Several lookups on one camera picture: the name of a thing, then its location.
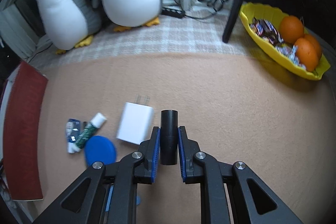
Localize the blue round lid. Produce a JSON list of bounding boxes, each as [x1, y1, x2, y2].
[[84, 135, 117, 166]]

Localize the orange fruit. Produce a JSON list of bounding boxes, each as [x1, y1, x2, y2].
[[304, 34, 322, 60], [294, 38, 319, 72], [278, 15, 304, 44]]

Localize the orange fruit front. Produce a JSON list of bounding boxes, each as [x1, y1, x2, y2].
[[294, 38, 319, 72]]

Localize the black cylinder lipstick tube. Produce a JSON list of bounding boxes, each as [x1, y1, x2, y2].
[[160, 110, 178, 165]]

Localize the orange fruit right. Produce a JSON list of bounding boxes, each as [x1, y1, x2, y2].
[[304, 34, 322, 60]]

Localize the checked white cloth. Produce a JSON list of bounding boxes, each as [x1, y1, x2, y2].
[[29, 2, 256, 69]]

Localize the blue plastic phone stand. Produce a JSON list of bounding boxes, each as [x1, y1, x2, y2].
[[105, 185, 141, 212]]

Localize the blue correction tape dispenser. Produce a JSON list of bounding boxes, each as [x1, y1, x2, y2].
[[65, 118, 81, 153]]

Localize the green white lip balm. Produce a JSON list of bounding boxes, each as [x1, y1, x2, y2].
[[74, 113, 106, 152]]

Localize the orange fruit rear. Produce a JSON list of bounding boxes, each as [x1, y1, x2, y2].
[[278, 15, 304, 44]]

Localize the white usb charger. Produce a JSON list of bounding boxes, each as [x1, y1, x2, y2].
[[116, 94, 154, 145]]

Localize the red white cardboard box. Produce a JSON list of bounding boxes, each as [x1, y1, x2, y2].
[[3, 61, 48, 201]]

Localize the large plush penguin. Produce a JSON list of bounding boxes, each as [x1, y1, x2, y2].
[[36, 0, 102, 55]]

